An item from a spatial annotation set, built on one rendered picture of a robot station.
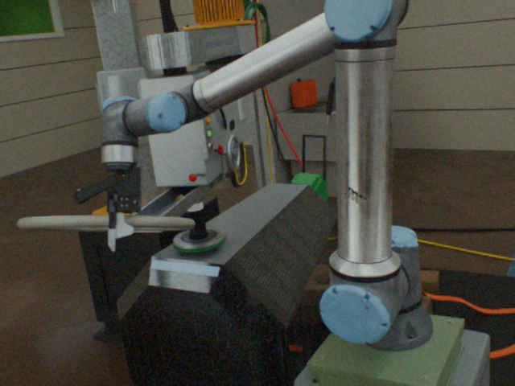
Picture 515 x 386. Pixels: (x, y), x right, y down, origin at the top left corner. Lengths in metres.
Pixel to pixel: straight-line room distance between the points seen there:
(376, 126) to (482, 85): 6.03
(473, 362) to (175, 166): 1.24
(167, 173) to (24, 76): 7.12
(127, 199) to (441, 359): 0.83
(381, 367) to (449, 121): 6.01
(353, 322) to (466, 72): 6.05
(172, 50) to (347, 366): 1.23
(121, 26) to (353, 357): 2.21
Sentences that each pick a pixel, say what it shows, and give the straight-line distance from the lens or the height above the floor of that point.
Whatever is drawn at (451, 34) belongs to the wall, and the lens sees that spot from 7.08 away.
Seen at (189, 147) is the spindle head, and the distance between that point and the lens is 2.09.
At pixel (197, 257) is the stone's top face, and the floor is 0.84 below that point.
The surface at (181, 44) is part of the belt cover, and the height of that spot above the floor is 1.67.
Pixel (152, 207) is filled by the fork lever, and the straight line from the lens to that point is 2.01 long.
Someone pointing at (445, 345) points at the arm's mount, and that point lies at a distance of 1.43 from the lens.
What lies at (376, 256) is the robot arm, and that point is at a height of 1.23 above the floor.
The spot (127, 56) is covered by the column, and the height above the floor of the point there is 1.62.
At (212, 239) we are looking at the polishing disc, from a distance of 2.25.
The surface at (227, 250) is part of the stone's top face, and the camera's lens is 2.27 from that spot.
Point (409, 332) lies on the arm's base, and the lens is 1.41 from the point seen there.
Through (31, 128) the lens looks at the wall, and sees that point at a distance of 9.17.
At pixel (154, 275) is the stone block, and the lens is 2.29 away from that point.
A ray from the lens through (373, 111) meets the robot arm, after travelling 1.05.
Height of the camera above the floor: 1.70
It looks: 17 degrees down
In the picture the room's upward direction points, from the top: 6 degrees counter-clockwise
